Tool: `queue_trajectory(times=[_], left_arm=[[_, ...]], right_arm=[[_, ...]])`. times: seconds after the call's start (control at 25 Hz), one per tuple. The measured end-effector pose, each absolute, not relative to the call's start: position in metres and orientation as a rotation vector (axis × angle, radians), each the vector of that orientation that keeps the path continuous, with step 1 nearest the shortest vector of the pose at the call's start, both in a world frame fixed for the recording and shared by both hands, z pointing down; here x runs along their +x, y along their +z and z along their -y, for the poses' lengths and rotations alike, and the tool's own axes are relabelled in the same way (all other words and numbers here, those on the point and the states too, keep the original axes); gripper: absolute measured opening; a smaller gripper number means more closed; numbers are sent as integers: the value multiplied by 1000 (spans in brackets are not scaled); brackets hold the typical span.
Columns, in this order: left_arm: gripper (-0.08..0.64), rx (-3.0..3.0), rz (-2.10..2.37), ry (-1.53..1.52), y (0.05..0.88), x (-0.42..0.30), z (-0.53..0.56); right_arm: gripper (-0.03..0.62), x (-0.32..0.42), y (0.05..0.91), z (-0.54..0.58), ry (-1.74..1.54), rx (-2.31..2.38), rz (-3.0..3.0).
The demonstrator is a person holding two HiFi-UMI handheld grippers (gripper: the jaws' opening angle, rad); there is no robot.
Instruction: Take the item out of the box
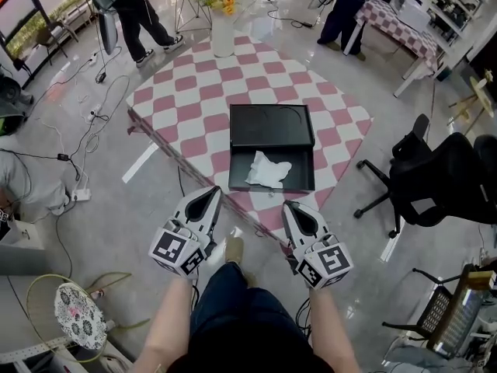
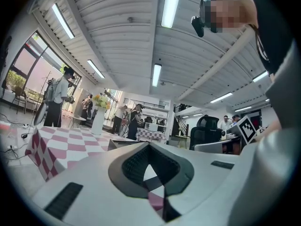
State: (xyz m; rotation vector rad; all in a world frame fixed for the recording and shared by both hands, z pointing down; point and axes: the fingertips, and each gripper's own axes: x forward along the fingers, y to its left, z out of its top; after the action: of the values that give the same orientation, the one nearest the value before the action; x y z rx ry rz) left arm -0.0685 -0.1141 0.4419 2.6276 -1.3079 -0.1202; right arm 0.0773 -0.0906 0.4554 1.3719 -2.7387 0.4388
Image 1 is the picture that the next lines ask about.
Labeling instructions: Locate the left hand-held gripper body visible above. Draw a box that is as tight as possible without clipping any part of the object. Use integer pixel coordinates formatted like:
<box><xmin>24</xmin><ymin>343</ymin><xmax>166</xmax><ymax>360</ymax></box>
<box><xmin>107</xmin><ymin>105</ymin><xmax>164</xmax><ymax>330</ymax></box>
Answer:
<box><xmin>148</xmin><ymin>221</ymin><xmax>217</xmax><ymax>284</ymax></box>

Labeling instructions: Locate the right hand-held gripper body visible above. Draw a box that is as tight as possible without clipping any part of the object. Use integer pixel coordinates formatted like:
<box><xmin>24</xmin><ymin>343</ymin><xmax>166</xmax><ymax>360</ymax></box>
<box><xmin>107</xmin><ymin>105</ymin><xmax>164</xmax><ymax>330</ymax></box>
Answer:
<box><xmin>287</xmin><ymin>234</ymin><xmax>355</xmax><ymax>291</ymax></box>

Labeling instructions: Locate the white cloth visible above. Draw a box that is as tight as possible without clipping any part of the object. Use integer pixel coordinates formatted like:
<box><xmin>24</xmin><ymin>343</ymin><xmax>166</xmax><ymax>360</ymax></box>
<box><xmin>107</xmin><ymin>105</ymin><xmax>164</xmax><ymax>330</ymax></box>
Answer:
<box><xmin>244</xmin><ymin>149</ymin><xmax>294</xmax><ymax>190</ymax></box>

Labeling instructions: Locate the black box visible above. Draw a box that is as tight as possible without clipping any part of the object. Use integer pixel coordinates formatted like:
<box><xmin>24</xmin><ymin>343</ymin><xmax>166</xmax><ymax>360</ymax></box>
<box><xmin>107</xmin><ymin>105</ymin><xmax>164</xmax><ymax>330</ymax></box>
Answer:
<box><xmin>228</xmin><ymin>103</ymin><xmax>317</xmax><ymax>194</ymax></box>

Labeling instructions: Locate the person's left forearm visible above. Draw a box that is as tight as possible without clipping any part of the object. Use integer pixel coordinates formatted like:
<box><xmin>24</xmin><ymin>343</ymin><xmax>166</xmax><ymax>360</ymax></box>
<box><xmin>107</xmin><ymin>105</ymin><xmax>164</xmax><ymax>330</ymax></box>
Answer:
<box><xmin>133</xmin><ymin>277</ymin><xmax>196</xmax><ymax>373</ymax></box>

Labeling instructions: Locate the person's right forearm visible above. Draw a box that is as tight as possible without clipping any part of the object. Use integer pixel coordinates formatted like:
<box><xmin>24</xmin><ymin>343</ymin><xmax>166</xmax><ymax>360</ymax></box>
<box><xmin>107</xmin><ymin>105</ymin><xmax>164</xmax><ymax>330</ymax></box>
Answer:
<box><xmin>308</xmin><ymin>285</ymin><xmax>363</xmax><ymax>373</ymax></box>

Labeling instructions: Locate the brown box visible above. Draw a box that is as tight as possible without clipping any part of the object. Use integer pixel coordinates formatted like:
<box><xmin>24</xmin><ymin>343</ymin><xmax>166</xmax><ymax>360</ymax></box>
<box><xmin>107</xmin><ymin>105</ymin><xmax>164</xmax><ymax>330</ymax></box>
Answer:
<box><xmin>467</xmin><ymin>270</ymin><xmax>497</xmax><ymax>291</ymax></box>

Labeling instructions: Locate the person's beige shoe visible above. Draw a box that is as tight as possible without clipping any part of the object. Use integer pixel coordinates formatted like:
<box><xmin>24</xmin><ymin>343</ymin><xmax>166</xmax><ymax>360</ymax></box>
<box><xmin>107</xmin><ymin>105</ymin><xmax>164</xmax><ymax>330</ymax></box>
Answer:
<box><xmin>224</xmin><ymin>235</ymin><xmax>246</xmax><ymax>266</ymax></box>

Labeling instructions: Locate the person's leg in dark jeans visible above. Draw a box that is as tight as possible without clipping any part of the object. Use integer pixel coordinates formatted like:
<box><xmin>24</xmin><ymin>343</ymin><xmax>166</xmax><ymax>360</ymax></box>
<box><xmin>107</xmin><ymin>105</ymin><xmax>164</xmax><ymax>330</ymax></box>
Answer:
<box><xmin>189</xmin><ymin>261</ymin><xmax>312</xmax><ymax>364</ymax></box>

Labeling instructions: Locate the pink white checkered tablecloth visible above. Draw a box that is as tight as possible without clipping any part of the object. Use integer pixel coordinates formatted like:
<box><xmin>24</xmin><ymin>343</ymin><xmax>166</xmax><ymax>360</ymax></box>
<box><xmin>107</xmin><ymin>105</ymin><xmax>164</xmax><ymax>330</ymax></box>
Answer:
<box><xmin>353</xmin><ymin>0</ymin><xmax>444</xmax><ymax>74</ymax></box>
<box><xmin>125</xmin><ymin>29</ymin><xmax>375</xmax><ymax>246</ymax></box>

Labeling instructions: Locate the floral round cushion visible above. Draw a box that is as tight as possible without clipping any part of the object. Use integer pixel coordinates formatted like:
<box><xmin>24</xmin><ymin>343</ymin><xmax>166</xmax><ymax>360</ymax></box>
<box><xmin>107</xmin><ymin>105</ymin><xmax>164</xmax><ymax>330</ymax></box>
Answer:
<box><xmin>53</xmin><ymin>282</ymin><xmax>109</xmax><ymax>351</ymax></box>

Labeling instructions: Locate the black mesh chair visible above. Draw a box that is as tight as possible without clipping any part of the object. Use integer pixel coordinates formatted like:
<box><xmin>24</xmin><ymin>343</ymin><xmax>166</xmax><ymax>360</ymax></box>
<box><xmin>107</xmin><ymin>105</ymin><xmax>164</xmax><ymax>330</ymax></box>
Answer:
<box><xmin>381</xmin><ymin>263</ymin><xmax>496</xmax><ymax>359</ymax></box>

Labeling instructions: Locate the person's black top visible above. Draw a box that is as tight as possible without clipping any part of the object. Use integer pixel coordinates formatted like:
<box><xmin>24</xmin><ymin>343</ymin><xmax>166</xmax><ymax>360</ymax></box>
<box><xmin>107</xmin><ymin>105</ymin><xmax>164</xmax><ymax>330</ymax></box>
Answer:
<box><xmin>166</xmin><ymin>324</ymin><xmax>335</xmax><ymax>373</ymax></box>

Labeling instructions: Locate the black office chair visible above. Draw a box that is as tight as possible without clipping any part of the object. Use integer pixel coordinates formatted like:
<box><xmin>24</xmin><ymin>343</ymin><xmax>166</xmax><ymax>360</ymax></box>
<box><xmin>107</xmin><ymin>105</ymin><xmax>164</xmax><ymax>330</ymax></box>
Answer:
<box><xmin>353</xmin><ymin>113</ymin><xmax>497</xmax><ymax>240</ymax></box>

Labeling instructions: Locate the white vase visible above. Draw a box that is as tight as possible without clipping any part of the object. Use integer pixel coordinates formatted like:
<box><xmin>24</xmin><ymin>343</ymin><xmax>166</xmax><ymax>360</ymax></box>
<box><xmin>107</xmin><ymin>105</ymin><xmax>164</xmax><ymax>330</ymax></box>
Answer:
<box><xmin>210</xmin><ymin>12</ymin><xmax>237</xmax><ymax>59</ymax></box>

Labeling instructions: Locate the white standing fan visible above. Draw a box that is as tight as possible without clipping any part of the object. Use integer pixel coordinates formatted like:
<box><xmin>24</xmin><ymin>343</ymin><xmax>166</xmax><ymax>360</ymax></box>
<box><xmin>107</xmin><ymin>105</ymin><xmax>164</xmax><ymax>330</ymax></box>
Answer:
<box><xmin>97</xmin><ymin>9</ymin><xmax>120</xmax><ymax>56</ymax></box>

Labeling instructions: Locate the round wooden side table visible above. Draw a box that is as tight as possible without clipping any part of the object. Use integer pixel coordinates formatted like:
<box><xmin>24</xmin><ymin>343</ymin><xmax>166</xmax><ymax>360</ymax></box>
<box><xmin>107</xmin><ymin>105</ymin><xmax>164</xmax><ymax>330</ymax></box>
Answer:
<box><xmin>446</xmin><ymin>68</ymin><xmax>496</xmax><ymax>136</ymax></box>

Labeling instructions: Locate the wooden chair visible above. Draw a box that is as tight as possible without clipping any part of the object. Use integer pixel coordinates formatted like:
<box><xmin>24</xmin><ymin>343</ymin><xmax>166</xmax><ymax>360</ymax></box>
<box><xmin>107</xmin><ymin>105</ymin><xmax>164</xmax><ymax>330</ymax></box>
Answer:
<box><xmin>36</xmin><ymin>21</ymin><xmax>79</xmax><ymax>67</ymax></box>

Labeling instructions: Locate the white microwave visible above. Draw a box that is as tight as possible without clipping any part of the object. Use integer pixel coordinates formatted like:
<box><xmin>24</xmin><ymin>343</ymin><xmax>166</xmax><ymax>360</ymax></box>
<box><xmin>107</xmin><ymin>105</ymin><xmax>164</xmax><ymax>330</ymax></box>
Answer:
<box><xmin>395</xmin><ymin>0</ymin><xmax>433</xmax><ymax>35</ymax></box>

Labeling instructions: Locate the purple framed window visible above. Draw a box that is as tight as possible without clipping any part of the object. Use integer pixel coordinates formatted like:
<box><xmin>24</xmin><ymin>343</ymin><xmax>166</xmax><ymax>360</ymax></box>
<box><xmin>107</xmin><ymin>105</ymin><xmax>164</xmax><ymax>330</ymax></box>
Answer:
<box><xmin>0</xmin><ymin>0</ymin><xmax>85</xmax><ymax>89</ymax></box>

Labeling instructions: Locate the yellow-green wire chair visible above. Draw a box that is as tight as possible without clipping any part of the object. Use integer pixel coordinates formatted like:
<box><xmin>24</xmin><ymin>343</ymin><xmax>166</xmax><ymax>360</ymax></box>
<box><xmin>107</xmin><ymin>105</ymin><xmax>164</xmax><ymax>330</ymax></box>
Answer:
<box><xmin>26</xmin><ymin>271</ymin><xmax>152</xmax><ymax>365</ymax></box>

